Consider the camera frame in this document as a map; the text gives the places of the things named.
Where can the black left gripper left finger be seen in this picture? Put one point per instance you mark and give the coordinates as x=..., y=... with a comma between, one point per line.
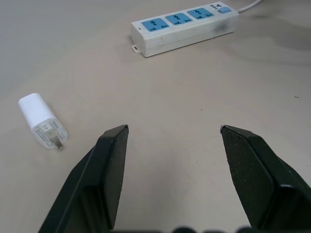
x=102, y=179

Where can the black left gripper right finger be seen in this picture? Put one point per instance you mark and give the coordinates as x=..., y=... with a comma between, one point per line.
x=255, y=179

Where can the white power strip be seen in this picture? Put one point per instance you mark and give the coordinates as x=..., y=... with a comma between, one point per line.
x=184, y=29

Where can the white charger plug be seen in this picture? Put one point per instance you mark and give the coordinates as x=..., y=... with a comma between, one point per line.
x=42, y=121

